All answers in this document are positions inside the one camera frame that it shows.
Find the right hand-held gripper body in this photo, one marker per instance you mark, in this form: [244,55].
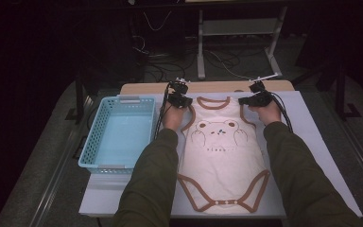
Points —
[261,96]

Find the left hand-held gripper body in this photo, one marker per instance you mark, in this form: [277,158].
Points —
[178,90]

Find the cream baby bodysuit brown trim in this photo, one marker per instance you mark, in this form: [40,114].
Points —
[223,170]

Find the light blue plastic basket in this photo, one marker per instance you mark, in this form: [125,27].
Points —
[119,142]

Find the person's left hand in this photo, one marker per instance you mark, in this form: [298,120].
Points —
[174,118]

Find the person's right hand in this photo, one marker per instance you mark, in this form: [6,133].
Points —
[269,113]

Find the wooden table edge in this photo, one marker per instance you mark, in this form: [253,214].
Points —
[214,86]

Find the white metal stand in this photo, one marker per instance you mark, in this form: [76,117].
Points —
[239,26]

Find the black metal stand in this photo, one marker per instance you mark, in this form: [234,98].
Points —
[340,94]
[79,94]

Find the grey floor rail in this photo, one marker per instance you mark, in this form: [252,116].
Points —
[60,176]
[362,154]

